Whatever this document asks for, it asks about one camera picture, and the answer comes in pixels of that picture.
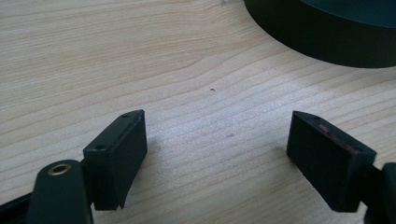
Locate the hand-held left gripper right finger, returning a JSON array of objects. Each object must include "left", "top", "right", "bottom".
[{"left": 286, "top": 110, "right": 377, "bottom": 214}]

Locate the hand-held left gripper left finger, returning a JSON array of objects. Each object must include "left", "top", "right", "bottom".
[{"left": 82, "top": 108, "right": 149, "bottom": 212}]

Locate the black round container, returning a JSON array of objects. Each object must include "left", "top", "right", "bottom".
[{"left": 243, "top": 0, "right": 396, "bottom": 69}]

